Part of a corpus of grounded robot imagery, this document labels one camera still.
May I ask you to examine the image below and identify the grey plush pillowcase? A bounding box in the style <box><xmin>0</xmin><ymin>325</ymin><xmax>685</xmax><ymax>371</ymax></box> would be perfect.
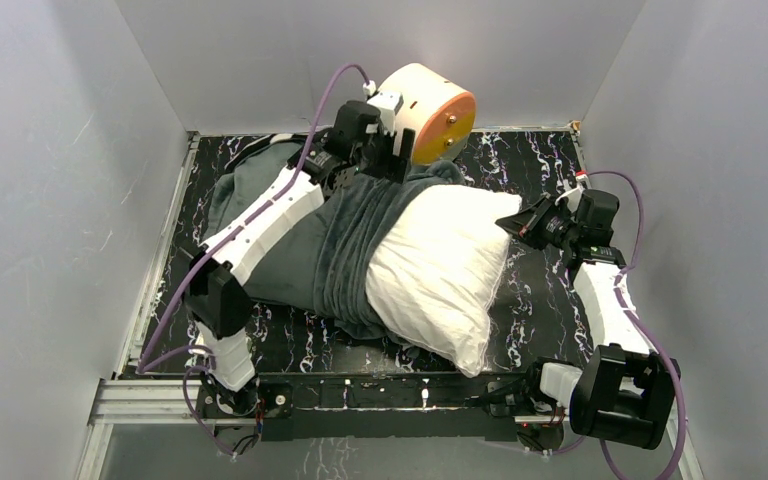
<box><xmin>187</xmin><ymin>160</ymin><xmax>464</xmax><ymax>340</ymax></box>

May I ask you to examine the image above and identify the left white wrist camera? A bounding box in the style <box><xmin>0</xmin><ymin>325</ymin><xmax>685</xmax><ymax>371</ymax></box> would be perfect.
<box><xmin>362</xmin><ymin>80</ymin><xmax>404</xmax><ymax>136</ymax></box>

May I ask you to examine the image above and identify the aluminium front frame rail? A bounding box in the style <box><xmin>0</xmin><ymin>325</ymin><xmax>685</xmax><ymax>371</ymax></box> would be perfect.
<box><xmin>87</xmin><ymin>376</ymin><xmax>689</xmax><ymax>429</ymax></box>

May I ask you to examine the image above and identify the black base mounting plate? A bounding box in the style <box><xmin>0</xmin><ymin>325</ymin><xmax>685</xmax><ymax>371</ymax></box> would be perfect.
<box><xmin>259</xmin><ymin>372</ymin><xmax>567</xmax><ymax>441</ymax></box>

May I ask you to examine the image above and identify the aluminium left frame rail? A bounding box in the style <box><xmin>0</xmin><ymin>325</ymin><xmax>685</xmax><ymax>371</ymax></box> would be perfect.
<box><xmin>99</xmin><ymin>131</ymin><xmax>201</xmax><ymax>384</ymax></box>

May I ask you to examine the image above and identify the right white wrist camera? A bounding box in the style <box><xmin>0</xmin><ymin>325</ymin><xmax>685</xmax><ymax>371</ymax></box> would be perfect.
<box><xmin>555</xmin><ymin>170</ymin><xmax>589</xmax><ymax>212</ymax></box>

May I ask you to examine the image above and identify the white pillow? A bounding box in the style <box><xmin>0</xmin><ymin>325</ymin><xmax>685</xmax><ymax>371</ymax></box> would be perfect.
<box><xmin>365</xmin><ymin>185</ymin><xmax>522</xmax><ymax>377</ymax></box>

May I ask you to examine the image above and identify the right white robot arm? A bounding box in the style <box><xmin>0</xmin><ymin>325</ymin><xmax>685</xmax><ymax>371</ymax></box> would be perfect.
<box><xmin>496</xmin><ymin>189</ymin><xmax>675</xmax><ymax>450</ymax></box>

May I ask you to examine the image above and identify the white orange cylindrical drum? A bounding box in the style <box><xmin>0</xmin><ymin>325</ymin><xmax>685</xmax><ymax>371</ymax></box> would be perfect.
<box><xmin>379</xmin><ymin>63</ymin><xmax>476</xmax><ymax>165</ymax></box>

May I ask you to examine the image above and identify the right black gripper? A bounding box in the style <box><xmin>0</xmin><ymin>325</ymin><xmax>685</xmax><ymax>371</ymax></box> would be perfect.
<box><xmin>496</xmin><ymin>193</ymin><xmax>580</xmax><ymax>251</ymax></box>

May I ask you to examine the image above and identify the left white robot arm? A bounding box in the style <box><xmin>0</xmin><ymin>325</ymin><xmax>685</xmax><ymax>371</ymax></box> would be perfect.
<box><xmin>184</xmin><ymin>91</ymin><xmax>416</xmax><ymax>416</ymax></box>

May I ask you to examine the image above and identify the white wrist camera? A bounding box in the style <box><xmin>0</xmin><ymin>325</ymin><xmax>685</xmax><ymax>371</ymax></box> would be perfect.
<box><xmin>555</xmin><ymin>170</ymin><xmax>589</xmax><ymax>212</ymax></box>
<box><xmin>362</xmin><ymin>80</ymin><xmax>404</xmax><ymax>136</ymax></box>

